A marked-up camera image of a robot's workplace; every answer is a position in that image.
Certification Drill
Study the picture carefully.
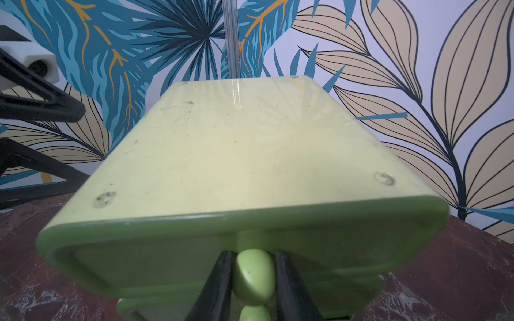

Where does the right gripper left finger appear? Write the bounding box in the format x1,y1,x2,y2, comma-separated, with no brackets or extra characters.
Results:
185,251,236,321

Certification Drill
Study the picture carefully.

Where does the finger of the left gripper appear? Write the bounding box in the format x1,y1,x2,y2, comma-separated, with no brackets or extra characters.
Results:
1,139,89,210
1,50,86,123

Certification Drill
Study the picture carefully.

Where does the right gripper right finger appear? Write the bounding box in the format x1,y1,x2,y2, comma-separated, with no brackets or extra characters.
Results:
275,251,323,321

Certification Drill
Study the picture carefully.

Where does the green drawer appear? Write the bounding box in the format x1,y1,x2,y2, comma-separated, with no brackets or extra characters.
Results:
36,196,449,300

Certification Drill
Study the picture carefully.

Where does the light green drawer cabinet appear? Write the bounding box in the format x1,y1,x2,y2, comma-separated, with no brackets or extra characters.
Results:
35,75,451,321

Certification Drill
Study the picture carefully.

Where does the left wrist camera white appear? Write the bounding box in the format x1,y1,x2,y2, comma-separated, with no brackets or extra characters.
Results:
1,25,60,84

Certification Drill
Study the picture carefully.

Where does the left metal corner post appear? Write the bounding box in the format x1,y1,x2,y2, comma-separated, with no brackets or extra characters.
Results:
222,0,241,79

